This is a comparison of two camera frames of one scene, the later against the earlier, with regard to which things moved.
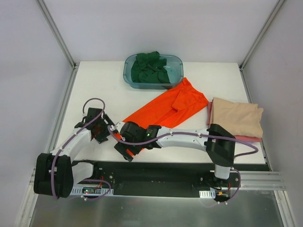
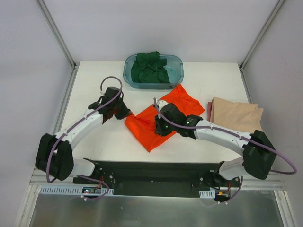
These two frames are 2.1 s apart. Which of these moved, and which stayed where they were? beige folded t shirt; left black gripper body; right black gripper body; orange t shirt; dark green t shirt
Moved: orange t shirt; right black gripper body; left black gripper body
Stayed: dark green t shirt; beige folded t shirt
